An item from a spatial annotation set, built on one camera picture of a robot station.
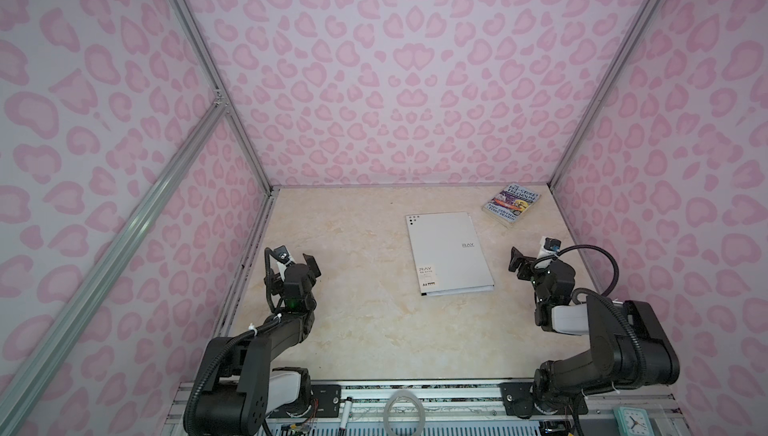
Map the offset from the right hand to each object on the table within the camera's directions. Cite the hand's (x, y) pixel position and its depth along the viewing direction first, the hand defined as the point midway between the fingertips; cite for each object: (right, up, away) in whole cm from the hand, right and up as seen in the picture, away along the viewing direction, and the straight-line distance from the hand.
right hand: (530, 247), depth 90 cm
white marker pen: (-53, -37, -20) cm, 67 cm away
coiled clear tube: (-40, -36, -14) cm, 55 cm away
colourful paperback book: (+3, +14, +22) cm, 26 cm away
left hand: (-71, -3, -3) cm, 72 cm away
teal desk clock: (+14, -37, -21) cm, 45 cm away
